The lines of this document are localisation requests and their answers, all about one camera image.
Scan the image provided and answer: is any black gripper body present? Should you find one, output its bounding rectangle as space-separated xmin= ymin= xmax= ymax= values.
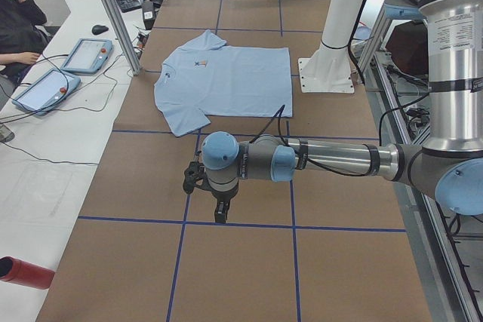
xmin=213 ymin=188 xmax=236 ymax=212

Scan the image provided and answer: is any light blue t-shirt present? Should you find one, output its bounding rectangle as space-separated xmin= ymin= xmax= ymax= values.
xmin=154 ymin=30 xmax=293 ymax=136

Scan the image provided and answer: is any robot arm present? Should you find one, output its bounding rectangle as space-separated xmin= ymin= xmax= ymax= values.
xmin=185 ymin=0 xmax=482 ymax=223

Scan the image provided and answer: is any far teach pendant tablet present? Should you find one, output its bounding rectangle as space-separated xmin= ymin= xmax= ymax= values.
xmin=60 ymin=38 xmax=113 ymax=75

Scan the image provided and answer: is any teach pendant tablet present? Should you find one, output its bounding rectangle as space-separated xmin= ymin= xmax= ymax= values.
xmin=12 ymin=69 xmax=81 ymax=115
xmin=60 ymin=38 xmax=113 ymax=75

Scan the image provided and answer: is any near teach pendant tablet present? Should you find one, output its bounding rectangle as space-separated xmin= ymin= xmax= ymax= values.
xmin=12 ymin=69 xmax=81 ymax=115

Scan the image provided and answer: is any black computer mouse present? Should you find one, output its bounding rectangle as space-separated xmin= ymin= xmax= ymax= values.
xmin=91 ymin=24 xmax=109 ymax=35

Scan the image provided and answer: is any red cylinder bottle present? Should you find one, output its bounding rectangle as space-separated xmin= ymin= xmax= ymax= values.
xmin=1 ymin=256 xmax=55 ymax=290

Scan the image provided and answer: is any seated person in black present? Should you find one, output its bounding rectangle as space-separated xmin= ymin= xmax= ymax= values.
xmin=1 ymin=0 xmax=50 ymax=86

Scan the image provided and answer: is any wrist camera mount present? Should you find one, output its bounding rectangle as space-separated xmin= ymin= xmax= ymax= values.
xmin=183 ymin=161 xmax=210 ymax=195

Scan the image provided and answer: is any white pedestal base plate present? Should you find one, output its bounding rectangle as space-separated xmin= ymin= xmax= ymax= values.
xmin=297 ymin=44 xmax=355 ymax=94

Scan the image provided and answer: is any aluminium frame rack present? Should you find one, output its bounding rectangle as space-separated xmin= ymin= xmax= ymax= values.
xmin=358 ymin=11 xmax=482 ymax=321

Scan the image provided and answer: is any brown box behind frame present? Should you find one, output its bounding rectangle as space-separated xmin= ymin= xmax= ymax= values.
xmin=386 ymin=21 xmax=429 ymax=75

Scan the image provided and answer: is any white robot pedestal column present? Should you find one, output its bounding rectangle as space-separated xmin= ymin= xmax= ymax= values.
xmin=321 ymin=0 xmax=365 ymax=51

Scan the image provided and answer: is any aluminium frame post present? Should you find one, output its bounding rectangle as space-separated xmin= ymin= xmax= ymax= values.
xmin=101 ymin=0 xmax=141 ymax=75

